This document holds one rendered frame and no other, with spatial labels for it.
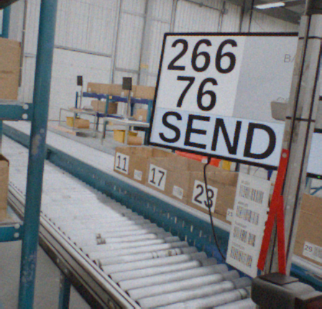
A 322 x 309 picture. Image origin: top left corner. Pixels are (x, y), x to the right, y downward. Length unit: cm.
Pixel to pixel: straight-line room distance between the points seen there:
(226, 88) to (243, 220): 32
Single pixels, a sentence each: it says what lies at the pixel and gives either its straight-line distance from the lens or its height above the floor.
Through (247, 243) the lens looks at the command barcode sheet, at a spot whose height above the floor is 111.
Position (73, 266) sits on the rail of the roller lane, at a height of 69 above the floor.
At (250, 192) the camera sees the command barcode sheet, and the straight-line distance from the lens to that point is 83.
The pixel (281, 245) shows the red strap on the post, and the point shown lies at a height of 113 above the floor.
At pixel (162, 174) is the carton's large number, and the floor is 99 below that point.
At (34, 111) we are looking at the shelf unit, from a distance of 68.
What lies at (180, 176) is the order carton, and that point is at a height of 101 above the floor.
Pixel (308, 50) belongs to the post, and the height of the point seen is 149.
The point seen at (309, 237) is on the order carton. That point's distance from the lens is 149.
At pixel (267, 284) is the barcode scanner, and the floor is 108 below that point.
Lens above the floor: 137
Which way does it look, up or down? 7 degrees down
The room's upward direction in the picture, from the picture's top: 7 degrees clockwise
